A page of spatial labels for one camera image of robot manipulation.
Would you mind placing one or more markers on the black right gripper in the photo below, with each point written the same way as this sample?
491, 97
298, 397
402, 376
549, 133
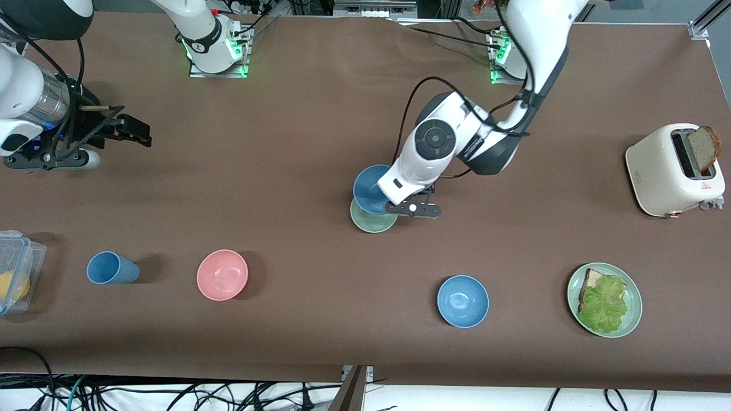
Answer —
87, 121

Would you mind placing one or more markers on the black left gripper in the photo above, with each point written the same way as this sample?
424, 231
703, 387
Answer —
432, 189

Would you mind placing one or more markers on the blue bowl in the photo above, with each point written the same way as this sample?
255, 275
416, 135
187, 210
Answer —
462, 301
368, 188

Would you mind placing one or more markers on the green bowl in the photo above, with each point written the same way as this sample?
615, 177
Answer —
371, 224

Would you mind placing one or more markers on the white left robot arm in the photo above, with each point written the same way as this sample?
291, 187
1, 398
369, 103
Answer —
537, 34

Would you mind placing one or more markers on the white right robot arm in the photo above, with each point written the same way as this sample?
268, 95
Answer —
17, 85

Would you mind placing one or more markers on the pink bowl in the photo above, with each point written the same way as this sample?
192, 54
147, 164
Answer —
223, 275

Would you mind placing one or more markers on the blue cup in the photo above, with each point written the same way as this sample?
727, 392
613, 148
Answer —
114, 268

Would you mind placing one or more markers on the brown table mat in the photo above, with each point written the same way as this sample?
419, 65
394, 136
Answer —
285, 171

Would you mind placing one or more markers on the clear plastic container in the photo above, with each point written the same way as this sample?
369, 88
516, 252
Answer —
31, 257

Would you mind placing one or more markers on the bread slice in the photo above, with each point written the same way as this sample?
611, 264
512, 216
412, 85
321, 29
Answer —
591, 281

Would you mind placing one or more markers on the grey metal equipment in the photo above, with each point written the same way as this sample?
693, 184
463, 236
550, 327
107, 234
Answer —
374, 7

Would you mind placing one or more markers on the orange object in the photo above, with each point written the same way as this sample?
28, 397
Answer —
488, 5

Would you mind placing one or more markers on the yellow fruit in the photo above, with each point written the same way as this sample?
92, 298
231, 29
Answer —
11, 288

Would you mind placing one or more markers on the green lettuce leaf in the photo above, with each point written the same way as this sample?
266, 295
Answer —
605, 308

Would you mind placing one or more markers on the brown slanted bar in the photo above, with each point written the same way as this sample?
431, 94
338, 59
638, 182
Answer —
351, 394

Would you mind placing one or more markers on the cream toaster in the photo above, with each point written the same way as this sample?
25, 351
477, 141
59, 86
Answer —
657, 177

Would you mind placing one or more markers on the green plate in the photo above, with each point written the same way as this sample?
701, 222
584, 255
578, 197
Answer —
634, 308

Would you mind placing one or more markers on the brown toast slice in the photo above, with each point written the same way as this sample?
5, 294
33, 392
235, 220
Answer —
705, 145

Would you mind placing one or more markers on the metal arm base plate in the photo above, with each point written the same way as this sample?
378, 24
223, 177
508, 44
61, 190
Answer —
502, 80
220, 74

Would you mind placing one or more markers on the grey metal bracket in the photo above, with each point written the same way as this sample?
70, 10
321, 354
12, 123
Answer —
370, 372

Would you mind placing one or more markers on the aluminium frame profile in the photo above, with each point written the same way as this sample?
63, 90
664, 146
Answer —
708, 20

